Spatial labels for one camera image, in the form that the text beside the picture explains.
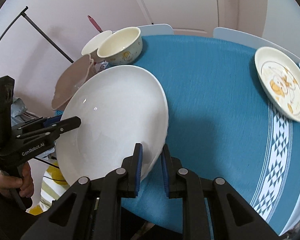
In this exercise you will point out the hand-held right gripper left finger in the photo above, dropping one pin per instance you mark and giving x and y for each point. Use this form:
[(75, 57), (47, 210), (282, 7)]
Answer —
[(139, 172)]

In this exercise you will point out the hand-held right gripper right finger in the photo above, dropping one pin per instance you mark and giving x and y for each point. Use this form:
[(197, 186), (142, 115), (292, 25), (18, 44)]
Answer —
[(164, 175)]

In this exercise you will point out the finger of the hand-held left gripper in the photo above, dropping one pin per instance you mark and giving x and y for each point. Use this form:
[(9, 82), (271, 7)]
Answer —
[(65, 126), (51, 121)]

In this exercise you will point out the large white plate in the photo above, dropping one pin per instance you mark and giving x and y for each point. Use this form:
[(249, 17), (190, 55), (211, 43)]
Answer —
[(110, 120)]

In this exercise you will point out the brown plate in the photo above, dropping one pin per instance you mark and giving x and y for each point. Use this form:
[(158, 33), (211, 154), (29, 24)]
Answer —
[(70, 80)]

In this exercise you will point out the plain white bowl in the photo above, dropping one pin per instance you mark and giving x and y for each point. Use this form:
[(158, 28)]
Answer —
[(92, 45)]

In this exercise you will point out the cream bowl with cartoon print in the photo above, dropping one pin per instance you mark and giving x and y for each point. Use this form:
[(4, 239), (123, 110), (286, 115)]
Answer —
[(126, 55)]

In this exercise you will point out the cream plate with cartoon print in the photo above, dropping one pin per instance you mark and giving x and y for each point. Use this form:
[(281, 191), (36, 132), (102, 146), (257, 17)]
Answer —
[(277, 80)]

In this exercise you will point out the person's left hand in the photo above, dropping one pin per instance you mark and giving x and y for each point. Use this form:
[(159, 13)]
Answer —
[(26, 182)]

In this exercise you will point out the light blue denim cloth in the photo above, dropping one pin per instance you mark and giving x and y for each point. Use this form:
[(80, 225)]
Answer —
[(18, 108)]

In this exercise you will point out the yellow striped cloth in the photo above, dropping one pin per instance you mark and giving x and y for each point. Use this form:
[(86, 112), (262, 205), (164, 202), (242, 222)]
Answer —
[(52, 185)]

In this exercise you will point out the thin black curved rod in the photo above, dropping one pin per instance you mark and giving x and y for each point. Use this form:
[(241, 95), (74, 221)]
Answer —
[(7, 28)]

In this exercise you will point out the black metal pole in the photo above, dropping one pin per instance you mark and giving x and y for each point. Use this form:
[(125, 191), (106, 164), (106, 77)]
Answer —
[(47, 37)]

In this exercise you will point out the blue tablecloth with white border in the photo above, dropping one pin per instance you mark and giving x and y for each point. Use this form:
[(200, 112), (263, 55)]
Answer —
[(215, 105)]

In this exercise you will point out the white chair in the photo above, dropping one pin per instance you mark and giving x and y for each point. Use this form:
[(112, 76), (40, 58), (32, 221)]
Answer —
[(155, 29), (252, 38)]

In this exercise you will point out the white door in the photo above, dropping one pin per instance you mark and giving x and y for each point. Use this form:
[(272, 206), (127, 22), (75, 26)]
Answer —
[(185, 2)]

